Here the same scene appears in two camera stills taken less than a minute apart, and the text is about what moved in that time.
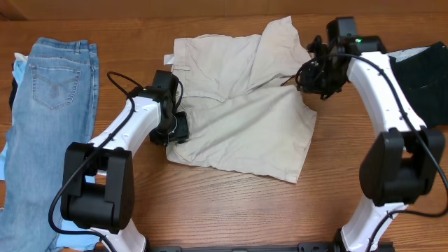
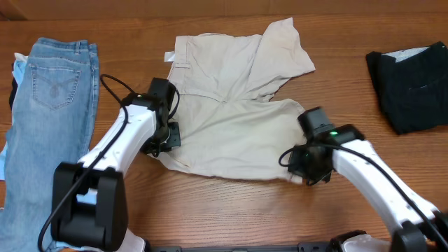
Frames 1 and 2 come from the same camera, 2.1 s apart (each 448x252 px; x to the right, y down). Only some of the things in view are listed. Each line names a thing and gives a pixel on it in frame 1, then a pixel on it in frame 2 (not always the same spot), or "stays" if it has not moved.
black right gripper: x=311 y=87 → x=297 y=169
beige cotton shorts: x=241 y=116 stays
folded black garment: x=424 y=74 stays
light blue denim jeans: x=54 y=105 stays
